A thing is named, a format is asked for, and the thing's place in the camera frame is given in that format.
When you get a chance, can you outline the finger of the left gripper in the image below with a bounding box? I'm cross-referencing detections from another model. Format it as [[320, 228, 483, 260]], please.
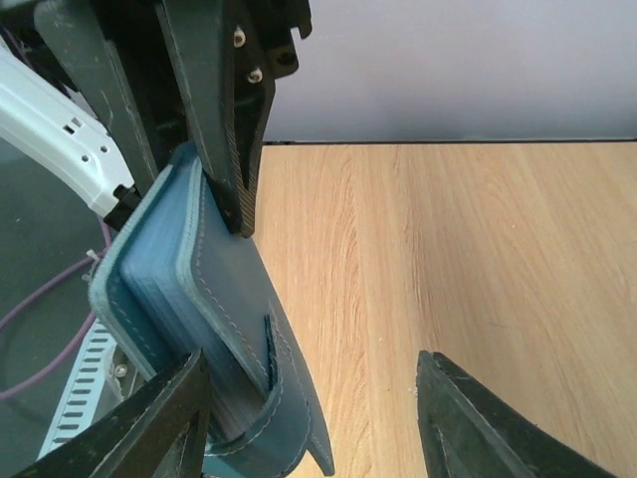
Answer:
[[34, 1, 159, 189]]

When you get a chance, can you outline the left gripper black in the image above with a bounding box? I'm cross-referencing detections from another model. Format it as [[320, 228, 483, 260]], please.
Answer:
[[156, 1, 313, 237]]

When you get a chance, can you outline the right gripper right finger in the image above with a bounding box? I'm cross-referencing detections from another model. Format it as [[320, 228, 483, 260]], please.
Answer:
[[417, 351, 612, 477]]

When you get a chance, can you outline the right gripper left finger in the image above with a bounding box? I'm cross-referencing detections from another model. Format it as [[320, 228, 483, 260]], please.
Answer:
[[19, 350, 211, 477]]

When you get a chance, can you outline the blue leather card holder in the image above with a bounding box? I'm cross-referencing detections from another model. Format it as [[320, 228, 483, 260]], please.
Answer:
[[89, 143, 335, 477]]

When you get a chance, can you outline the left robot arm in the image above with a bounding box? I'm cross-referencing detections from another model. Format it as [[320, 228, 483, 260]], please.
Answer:
[[1, 1, 313, 237]]

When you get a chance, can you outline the light blue cable duct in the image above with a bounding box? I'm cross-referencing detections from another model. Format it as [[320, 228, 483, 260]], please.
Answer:
[[37, 320, 116, 460]]

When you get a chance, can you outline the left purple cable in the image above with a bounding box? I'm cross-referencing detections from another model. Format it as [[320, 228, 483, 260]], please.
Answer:
[[0, 218, 115, 404]]

